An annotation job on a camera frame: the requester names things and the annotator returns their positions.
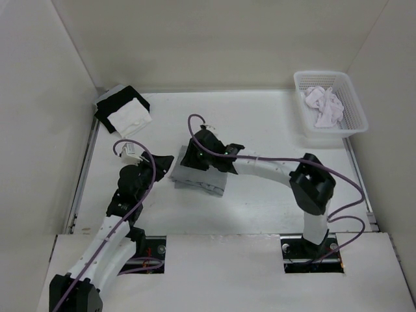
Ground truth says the pale pink tank top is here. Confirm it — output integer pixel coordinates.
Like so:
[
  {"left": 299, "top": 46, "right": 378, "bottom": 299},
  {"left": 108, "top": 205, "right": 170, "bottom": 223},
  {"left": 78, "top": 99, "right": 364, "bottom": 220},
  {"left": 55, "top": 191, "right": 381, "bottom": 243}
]
[{"left": 304, "top": 86, "right": 345, "bottom": 128}]

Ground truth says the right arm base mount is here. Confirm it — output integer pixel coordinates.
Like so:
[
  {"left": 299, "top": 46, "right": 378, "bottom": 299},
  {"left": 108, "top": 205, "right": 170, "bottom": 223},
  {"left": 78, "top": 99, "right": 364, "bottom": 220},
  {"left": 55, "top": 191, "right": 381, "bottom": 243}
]
[{"left": 280, "top": 234, "right": 344, "bottom": 274}]

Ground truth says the grey tank top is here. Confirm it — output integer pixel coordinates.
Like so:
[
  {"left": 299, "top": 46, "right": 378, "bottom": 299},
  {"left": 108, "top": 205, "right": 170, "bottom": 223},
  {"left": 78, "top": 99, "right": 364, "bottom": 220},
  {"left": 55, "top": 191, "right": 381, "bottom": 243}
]
[{"left": 170, "top": 146, "right": 228, "bottom": 197}]

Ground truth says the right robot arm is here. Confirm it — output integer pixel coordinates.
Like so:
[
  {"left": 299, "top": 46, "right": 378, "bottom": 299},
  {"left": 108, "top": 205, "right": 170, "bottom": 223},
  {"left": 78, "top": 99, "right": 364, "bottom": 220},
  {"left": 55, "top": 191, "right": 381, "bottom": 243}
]
[{"left": 181, "top": 125, "right": 335, "bottom": 257}]

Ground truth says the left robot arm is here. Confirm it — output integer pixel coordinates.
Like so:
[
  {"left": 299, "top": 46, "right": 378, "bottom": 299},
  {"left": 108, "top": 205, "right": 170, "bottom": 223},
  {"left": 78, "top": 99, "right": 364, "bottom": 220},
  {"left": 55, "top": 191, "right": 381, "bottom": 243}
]
[{"left": 49, "top": 152, "right": 174, "bottom": 311}]

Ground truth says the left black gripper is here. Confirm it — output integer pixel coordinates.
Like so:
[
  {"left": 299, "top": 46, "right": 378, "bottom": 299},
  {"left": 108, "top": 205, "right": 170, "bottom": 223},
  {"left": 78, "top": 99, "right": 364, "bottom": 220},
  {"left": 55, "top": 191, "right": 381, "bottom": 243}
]
[{"left": 135, "top": 152, "right": 174, "bottom": 200}]

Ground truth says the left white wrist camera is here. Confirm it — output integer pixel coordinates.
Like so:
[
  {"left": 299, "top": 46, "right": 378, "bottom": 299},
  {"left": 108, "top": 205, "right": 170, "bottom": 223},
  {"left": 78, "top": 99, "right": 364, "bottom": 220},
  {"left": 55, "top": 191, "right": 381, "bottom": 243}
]
[{"left": 120, "top": 142, "right": 142, "bottom": 165}]

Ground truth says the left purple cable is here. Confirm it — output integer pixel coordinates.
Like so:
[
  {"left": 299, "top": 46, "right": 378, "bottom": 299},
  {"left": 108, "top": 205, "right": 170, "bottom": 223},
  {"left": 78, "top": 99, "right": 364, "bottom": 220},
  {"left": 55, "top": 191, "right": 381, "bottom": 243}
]
[{"left": 50, "top": 139, "right": 163, "bottom": 312}]

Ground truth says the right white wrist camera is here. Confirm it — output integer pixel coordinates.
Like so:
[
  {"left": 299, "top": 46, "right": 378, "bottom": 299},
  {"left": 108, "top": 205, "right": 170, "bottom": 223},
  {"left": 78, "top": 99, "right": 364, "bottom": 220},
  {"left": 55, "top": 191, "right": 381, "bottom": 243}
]
[{"left": 200, "top": 124, "right": 216, "bottom": 133}]

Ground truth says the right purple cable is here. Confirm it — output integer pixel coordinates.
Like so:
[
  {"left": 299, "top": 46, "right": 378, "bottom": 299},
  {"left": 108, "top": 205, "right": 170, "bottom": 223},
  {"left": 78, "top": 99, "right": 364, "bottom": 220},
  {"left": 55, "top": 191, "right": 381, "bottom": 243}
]
[{"left": 187, "top": 113, "right": 367, "bottom": 264}]

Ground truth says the folded black tank top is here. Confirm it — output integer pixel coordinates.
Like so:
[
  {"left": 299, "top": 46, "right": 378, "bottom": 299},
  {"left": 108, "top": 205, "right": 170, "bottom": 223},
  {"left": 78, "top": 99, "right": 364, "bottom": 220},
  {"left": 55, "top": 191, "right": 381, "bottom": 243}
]
[{"left": 94, "top": 84, "right": 150, "bottom": 134}]

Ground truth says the folded white tank top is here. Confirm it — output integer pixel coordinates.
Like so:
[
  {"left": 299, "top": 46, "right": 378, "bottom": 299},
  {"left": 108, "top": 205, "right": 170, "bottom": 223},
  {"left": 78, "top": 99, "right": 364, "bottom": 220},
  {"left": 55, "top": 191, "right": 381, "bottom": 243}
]
[{"left": 108, "top": 97, "right": 152, "bottom": 138}]

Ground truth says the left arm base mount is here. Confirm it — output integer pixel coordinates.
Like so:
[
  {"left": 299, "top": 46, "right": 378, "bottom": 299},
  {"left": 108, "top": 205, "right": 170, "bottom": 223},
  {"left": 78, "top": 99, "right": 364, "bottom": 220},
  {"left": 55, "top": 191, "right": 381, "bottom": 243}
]
[{"left": 120, "top": 236, "right": 166, "bottom": 274}]

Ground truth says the white plastic basket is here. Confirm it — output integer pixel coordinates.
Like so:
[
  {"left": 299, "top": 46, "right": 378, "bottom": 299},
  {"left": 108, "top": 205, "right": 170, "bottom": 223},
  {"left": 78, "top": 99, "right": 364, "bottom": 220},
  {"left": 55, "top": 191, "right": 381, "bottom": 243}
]
[{"left": 293, "top": 71, "right": 369, "bottom": 139}]

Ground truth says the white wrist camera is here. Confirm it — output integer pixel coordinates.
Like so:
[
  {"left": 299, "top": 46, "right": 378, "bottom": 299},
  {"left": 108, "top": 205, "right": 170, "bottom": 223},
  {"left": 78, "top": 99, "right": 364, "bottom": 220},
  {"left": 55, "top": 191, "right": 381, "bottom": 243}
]
[
  {"left": 200, "top": 124, "right": 216, "bottom": 133},
  {"left": 120, "top": 142, "right": 142, "bottom": 165}
]

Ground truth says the purple cable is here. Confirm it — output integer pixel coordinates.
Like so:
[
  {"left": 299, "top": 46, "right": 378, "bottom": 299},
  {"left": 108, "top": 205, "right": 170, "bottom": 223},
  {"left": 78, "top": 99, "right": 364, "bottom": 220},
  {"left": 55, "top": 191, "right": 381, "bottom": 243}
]
[
  {"left": 187, "top": 113, "right": 367, "bottom": 264},
  {"left": 50, "top": 139, "right": 163, "bottom": 312}
]

